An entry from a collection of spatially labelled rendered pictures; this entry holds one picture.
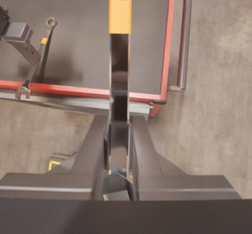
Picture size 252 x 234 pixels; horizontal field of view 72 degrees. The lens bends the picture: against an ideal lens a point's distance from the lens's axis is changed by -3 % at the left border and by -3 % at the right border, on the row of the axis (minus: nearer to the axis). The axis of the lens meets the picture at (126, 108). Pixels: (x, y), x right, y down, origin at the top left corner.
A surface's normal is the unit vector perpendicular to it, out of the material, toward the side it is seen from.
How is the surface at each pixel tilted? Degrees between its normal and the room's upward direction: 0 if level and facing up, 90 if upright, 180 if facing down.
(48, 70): 0
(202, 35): 0
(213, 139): 0
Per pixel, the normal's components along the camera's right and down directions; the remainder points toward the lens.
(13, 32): -0.07, -0.31
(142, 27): -0.11, -0.11
